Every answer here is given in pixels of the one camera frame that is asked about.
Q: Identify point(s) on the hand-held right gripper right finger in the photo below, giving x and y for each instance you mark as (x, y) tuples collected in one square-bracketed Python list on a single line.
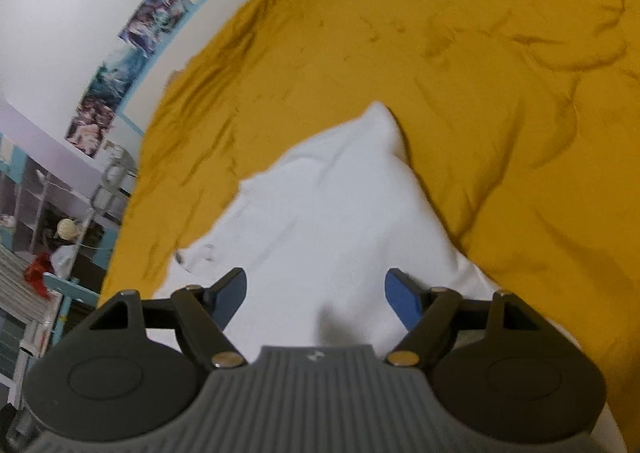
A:
[(401, 300)]

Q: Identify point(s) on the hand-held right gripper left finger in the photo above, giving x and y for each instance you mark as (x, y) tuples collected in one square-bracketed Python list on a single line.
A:
[(231, 294)]

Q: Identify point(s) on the white printed t-shirt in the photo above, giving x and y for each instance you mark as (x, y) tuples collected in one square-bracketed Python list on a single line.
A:
[(325, 213)]

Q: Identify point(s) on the metal clothes rack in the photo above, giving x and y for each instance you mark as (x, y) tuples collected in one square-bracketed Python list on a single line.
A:
[(109, 178)]

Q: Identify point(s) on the cream round hat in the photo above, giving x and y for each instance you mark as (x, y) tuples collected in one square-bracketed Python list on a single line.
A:
[(65, 228)]

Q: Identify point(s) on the red cloth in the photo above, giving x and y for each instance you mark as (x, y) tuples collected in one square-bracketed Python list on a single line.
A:
[(39, 274)]

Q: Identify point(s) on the teal shelf unit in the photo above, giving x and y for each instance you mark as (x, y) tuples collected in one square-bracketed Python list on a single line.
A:
[(30, 193)]

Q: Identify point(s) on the yellow blanket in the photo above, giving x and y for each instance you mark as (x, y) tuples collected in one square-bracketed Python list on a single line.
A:
[(450, 58)]

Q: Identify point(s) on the pink figure wall poster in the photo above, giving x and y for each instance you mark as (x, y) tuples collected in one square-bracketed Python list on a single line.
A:
[(90, 125)]

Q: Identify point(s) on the teal blue wall poster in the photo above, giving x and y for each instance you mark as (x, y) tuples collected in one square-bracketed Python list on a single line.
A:
[(116, 73)]

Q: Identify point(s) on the purple figure wall poster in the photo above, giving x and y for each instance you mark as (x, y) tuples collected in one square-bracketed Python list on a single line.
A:
[(156, 18)]

